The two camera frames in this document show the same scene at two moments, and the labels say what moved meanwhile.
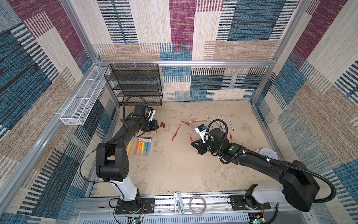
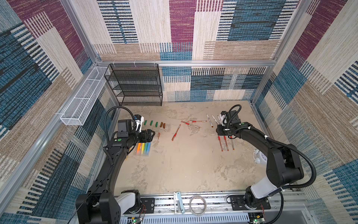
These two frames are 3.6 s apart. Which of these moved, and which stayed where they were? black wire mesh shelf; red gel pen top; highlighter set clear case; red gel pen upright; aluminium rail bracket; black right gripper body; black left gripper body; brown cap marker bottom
Moved: black right gripper body; black left gripper body
Stayed: brown cap marker bottom; red gel pen upright; black wire mesh shelf; red gel pen top; highlighter set clear case; aluminium rail bracket
